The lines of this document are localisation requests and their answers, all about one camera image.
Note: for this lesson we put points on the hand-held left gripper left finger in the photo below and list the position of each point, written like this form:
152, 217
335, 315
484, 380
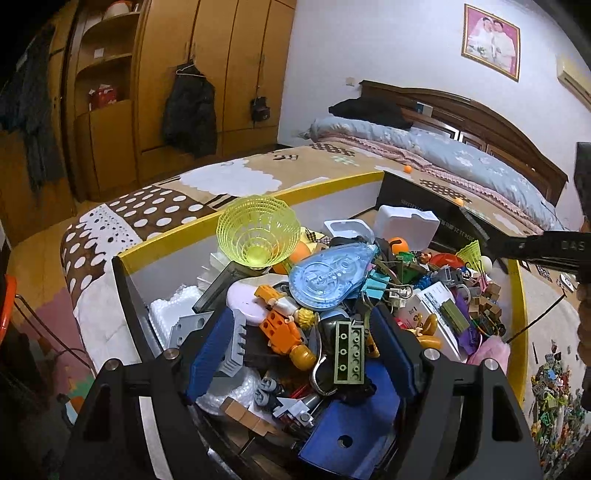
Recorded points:
210, 360

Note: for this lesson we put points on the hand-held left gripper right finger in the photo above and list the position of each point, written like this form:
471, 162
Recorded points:
397, 350

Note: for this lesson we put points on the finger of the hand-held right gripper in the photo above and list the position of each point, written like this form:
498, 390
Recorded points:
512, 249

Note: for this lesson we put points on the olive green toy brick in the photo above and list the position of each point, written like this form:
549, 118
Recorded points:
348, 355

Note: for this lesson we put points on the yellow cardboard box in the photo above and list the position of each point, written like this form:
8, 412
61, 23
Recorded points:
161, 272

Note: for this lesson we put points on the pile of toy bricks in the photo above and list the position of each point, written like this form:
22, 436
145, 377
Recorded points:
554, 406

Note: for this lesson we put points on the grey toothed toy part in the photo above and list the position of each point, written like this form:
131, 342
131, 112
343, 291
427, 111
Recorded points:
235, 346

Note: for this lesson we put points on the white ping pong ball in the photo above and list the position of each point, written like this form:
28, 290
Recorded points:
487, 264

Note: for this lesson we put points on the small yellow shuttlecock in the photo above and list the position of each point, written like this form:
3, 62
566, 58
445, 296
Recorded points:
471, 251

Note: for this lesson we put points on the grey wedge toy piece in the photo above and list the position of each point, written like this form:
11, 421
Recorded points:
184, 325

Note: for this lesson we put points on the white paper box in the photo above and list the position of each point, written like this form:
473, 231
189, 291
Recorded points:
438, 309

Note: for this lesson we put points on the white foam piece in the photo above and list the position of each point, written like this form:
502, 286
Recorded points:
171, 314

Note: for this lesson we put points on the wooden block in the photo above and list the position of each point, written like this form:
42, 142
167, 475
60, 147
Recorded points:
249, 415

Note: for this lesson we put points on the teal binder clip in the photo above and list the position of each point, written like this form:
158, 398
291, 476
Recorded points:
376, 286

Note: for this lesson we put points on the pale pink oval lid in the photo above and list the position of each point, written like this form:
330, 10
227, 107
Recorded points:
247, 300

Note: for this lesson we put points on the orange toy figure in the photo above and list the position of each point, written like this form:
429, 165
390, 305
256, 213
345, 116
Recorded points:
279, 325

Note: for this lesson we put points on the blue plastic board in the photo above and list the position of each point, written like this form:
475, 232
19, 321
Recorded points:
355, 429

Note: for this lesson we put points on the pink cloth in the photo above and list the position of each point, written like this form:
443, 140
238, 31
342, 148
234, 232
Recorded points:
491, 353

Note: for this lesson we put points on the blue correction tape dispenser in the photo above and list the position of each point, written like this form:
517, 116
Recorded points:
332, 281

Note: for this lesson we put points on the white plastic case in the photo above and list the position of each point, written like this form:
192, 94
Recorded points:
406, 226

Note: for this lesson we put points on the blue floral quilt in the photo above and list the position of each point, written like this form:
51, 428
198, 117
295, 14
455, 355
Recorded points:
438, 152

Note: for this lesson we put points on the dark wooden headboard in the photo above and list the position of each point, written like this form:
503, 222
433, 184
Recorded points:
485, 120

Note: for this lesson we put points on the yellow green plastic shuttlecock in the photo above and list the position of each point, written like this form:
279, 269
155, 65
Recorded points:
249, 226

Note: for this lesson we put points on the colourful foam floor mat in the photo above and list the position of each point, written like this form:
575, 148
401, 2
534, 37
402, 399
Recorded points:
51, 318

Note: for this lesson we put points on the blue and white book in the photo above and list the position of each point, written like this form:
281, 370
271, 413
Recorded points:
422, 109

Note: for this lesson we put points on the brown patterned bedsheet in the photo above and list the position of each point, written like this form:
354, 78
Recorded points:
138, 207

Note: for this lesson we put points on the white air conditioner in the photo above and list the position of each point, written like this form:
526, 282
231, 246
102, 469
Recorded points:
575, 76

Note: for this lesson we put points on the black garment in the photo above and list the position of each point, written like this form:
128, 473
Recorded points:
369, 113

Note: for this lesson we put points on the black hanging jacket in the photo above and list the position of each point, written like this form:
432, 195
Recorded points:
189, 115

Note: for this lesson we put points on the black hanging bag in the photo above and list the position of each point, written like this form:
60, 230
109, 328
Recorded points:
260, 109

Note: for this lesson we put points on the red box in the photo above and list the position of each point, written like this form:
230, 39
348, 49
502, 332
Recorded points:
104, 97

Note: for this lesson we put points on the wooden wardrobe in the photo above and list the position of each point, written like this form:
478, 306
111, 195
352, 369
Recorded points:
231, 69

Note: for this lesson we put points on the dark hanging coat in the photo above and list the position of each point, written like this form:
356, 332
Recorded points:
32, 115

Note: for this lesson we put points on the white bowl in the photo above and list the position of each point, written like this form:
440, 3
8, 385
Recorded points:
117, 9

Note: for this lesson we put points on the framed wall photo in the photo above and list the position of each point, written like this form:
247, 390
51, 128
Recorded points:
491, 41

